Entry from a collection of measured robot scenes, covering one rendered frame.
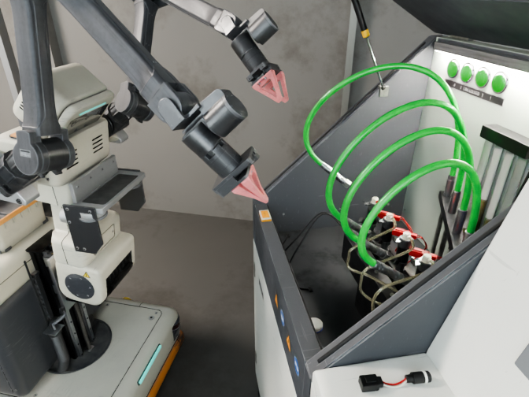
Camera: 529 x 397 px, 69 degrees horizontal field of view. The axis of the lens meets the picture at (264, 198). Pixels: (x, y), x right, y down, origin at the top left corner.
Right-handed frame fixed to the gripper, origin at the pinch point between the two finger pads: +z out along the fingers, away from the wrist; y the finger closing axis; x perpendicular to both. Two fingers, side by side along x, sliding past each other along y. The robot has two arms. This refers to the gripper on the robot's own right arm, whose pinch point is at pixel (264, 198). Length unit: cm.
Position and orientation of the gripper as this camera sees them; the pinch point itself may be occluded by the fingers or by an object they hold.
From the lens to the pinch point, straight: 77.9
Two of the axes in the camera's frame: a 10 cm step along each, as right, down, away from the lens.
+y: 7.2, -5.8, -3.8
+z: 6.9, 6.6, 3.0
